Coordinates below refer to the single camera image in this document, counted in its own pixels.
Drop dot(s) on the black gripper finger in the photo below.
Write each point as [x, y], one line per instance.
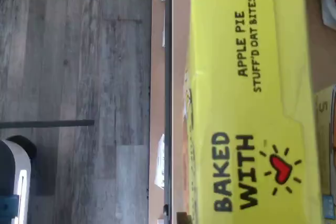
[183, 218]

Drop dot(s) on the green Bobo's apple pie box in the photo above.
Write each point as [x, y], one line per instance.
[249, 103]
[326, 129]

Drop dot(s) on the black metal shelf rack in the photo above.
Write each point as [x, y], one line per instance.
[168, 77]

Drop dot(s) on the white patterned carton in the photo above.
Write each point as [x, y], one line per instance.
[160, 161]

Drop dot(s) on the black stand leg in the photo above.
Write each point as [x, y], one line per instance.
[52, 124]

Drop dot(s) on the white black base unit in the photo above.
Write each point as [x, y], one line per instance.
[15, 169]

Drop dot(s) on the red label granola bag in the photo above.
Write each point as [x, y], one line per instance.
[329, 3]

